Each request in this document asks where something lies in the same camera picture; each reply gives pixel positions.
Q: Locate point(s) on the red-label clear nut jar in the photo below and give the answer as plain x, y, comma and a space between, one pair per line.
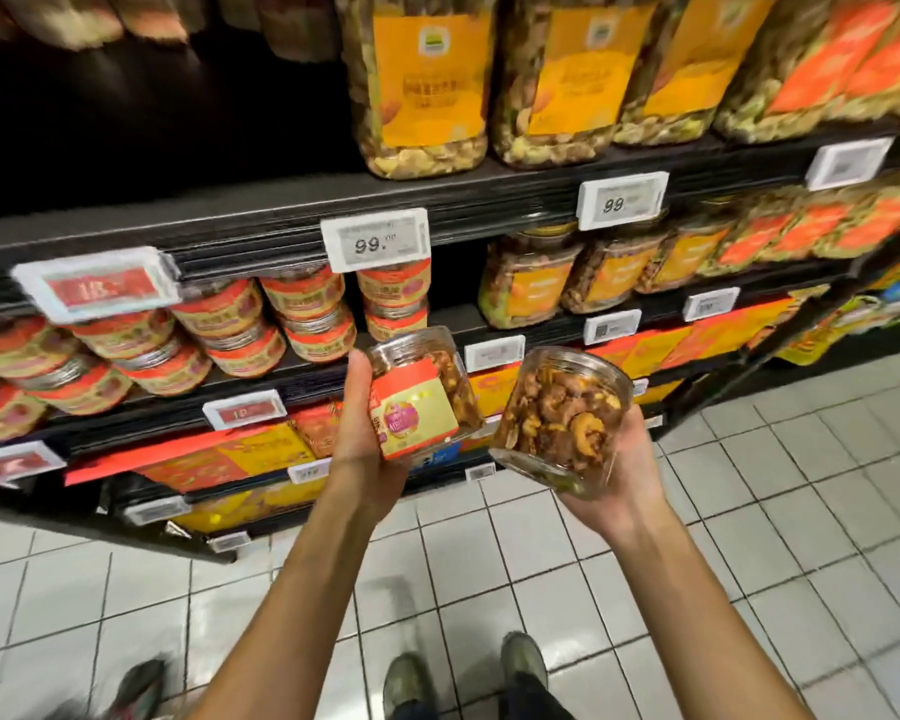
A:
420, 400
563, 420

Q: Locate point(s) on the person's left hand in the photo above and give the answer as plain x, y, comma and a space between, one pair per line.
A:
360, 450

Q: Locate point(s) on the red orange gift box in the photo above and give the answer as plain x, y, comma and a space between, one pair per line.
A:
735, 330

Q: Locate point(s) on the large white price tag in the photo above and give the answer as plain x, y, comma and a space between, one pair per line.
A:
375, 240
95, 285
849, 163
623, 201

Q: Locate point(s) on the black metal store shelf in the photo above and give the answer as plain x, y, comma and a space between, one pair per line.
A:
248, 244

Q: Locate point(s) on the person's right forearm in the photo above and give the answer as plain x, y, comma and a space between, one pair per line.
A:
705, 622

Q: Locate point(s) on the flat yellow box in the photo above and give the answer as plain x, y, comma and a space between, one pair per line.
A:
248, 507

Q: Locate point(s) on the person's left forearm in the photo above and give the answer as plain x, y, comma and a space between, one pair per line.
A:
300, 622

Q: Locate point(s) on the flat blue box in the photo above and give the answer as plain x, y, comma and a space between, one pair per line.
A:
443, 454

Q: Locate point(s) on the person's right hand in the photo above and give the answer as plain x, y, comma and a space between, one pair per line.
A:
630, 487

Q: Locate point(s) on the person's dark trousers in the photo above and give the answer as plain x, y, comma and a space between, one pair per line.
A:
533, 700

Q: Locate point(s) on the person's shoe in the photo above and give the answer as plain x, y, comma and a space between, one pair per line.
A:
408, 682
524, 660

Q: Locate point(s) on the yellow packaged goods stack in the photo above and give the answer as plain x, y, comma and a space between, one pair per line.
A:
818, 340

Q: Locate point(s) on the orange yellow gift box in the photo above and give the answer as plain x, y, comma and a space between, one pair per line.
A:
642, 355

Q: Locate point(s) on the small white price tag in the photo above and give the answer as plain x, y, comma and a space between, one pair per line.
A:
639, 388
158, 510
245, 409
711, 304
653, 421
495, 354
309, 471
228, 541
482, 472
612, 327
15, 462

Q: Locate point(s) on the row of large nut jars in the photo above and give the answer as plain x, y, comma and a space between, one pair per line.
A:
600, 67

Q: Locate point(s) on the row of brown jars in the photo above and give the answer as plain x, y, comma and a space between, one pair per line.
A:
165, 15

